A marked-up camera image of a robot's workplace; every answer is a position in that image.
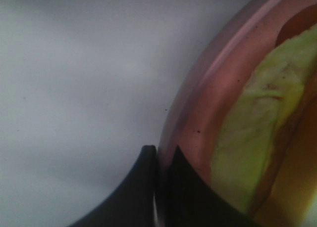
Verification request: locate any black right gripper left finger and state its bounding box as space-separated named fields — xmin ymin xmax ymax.
xmin=72 ymin=145 xmax=157 ymax=227

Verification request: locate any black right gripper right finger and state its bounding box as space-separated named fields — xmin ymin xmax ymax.
xmin=164 ymin=148 xmax=259 ymax=227

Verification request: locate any sandwich with lettuce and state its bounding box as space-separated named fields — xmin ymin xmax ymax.
xmin=211 ymin=5 xmax=317 ymax=227

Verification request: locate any pink round plate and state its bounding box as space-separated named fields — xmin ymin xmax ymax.
xmin=156 ymin=0 xmax=317 ymax=227

